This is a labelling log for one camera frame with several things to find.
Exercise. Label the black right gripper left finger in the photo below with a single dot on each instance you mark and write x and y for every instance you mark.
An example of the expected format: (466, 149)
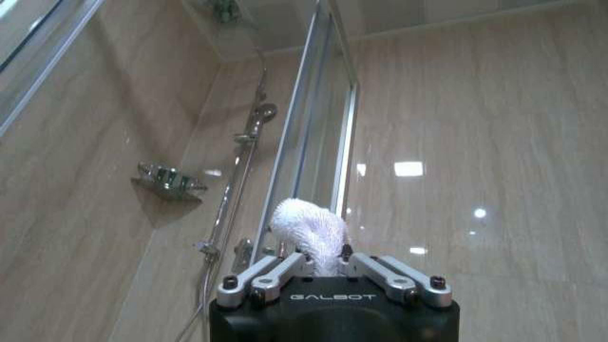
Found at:
(265, 276)

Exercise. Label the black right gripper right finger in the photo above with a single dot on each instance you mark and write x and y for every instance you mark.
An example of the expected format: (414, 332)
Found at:
(404, 279)

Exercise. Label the white terry towel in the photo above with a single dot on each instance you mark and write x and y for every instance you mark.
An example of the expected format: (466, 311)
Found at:
(310, 233)

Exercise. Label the chrome shower mixer tap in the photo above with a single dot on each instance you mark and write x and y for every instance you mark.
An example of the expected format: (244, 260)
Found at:
(242, 251)

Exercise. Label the chrome hand shower head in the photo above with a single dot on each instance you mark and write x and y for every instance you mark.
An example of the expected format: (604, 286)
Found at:
(265, 111)

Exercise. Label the aluminium framed glass panel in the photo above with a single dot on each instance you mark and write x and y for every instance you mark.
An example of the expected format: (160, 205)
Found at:
(34, 57)

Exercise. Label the chrome shower riser rail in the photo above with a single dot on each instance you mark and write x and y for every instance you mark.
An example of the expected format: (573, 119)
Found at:
(241, 149)

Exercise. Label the glass shower screen aluminium frame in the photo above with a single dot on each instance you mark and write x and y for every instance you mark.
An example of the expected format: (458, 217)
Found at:
(316, 117)

